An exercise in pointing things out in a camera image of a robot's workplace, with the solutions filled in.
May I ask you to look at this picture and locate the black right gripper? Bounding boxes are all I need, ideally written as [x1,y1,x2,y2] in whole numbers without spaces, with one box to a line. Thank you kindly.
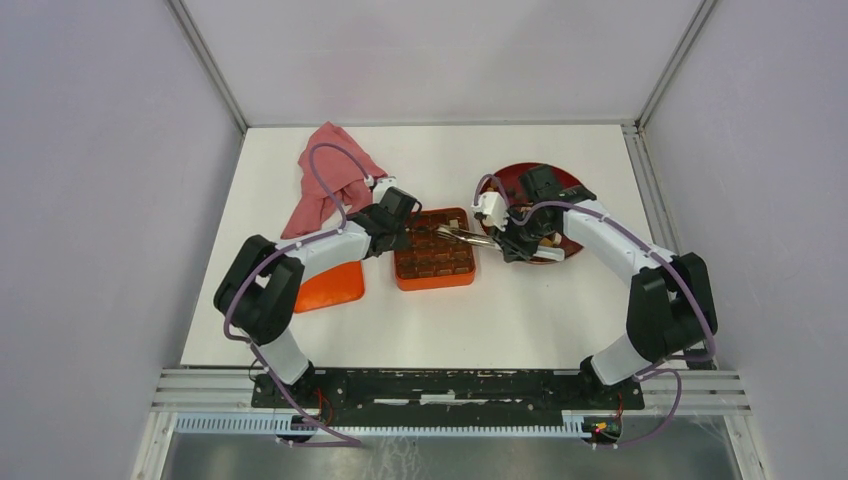
[490,206,553,262]

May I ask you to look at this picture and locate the silver white-handled tongs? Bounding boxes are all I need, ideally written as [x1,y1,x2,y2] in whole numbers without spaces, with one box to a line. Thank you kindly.
[434,225,566,262]

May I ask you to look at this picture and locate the orange chocolate box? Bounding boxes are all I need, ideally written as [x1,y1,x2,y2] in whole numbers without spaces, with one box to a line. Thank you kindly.
[393,207,476,292]

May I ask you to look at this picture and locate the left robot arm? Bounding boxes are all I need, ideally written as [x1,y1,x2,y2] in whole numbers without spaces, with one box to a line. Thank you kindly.
[213,187,421,408]

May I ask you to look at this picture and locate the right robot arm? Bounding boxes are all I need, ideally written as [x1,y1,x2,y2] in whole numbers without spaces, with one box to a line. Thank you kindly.
[472,164,718,408]

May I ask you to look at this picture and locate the red round plate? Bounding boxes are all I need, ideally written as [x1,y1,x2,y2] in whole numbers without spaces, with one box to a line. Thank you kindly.
[484,162,596,264]

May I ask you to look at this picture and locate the pink cloth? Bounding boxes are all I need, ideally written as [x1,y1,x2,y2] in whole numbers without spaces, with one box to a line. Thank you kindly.
[281,122,387,239]

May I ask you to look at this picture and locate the orange box lid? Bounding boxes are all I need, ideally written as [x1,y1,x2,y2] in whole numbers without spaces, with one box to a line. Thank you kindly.
[294,261,365,314]

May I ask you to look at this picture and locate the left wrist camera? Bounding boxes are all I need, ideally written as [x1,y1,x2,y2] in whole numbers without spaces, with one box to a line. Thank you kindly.
[364,176,398,204]

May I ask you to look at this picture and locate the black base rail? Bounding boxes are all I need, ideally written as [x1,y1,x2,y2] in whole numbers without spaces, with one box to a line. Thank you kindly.
[288,368,645,427]

